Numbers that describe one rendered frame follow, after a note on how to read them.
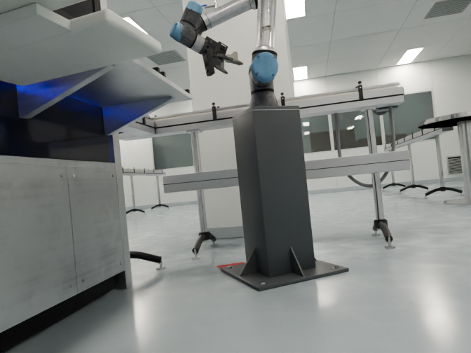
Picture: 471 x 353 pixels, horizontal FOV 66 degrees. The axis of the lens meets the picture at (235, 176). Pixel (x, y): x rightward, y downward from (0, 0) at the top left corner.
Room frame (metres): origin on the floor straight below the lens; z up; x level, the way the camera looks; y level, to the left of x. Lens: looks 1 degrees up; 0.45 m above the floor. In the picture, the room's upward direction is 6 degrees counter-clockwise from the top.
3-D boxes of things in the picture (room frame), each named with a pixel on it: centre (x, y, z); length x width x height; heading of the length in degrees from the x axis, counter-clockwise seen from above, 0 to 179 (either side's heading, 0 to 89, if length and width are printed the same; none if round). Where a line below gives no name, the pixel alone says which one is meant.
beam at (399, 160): (2.39, -0.29, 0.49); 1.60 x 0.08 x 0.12; 78
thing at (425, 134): (6.19, -3.01, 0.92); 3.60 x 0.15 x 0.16; 168
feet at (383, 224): (2.27, -0.87, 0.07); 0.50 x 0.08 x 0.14; 168
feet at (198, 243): (2.50, 0.25, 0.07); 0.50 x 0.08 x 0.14; 168
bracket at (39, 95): (1.15, 0.51, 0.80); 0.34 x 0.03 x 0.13; 78
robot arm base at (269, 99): (1.78, -0.17, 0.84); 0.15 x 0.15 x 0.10
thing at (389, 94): (2.42, -0.14, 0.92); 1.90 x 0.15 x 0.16; 78
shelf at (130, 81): (1.39, 0.47, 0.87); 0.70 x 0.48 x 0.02; 168
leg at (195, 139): (2.50, 0.25, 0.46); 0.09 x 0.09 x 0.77; 78
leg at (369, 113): (2.27, -0.87, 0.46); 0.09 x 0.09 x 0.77; 78
